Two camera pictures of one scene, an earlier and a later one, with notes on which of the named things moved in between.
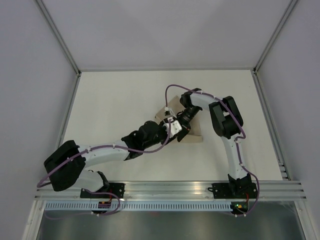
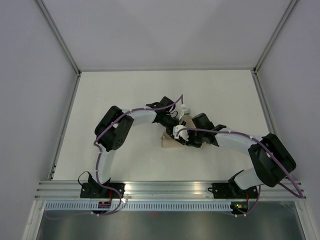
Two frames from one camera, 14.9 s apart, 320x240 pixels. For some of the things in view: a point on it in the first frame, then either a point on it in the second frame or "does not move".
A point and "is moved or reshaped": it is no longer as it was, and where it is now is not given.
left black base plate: x=118 y=189 does not move
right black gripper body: x=187 y=116 -> x=195 y=138
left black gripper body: x=161 y=135 -> x=169 y=123
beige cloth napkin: x=174 y=105 is moved or reshaped
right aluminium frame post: x=287 y=14 does not move
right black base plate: x=234 y=190 does not move
